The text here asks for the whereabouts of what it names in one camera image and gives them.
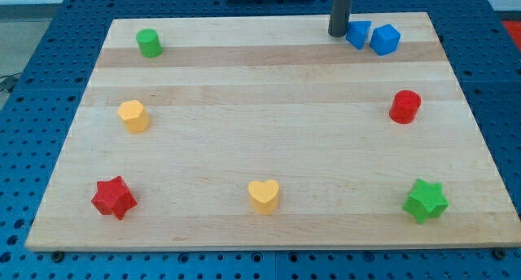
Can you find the wooden board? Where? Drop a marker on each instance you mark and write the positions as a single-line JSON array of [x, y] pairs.
[[233, 100]]

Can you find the yellow heart block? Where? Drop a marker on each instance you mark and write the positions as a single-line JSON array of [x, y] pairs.
[[264, 196]]

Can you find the yellow hexagon block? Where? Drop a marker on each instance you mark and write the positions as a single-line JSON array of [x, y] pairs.
[[134, 116]]

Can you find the blue triangle block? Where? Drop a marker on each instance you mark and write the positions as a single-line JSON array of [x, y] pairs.
[[357, 33]]

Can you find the green cylinder block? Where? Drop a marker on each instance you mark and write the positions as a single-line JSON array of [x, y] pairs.
[[149, 43]]

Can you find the red cylinder block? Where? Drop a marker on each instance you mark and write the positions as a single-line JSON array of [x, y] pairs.
[[405, 106]]

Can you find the blue cube block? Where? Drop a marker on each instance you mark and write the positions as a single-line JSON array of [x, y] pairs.
[[385, 40]]

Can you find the red star block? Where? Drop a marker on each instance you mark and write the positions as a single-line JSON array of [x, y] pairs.
[[113, 197]]

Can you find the green star block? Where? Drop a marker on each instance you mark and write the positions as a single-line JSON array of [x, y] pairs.
[[425, 200]]

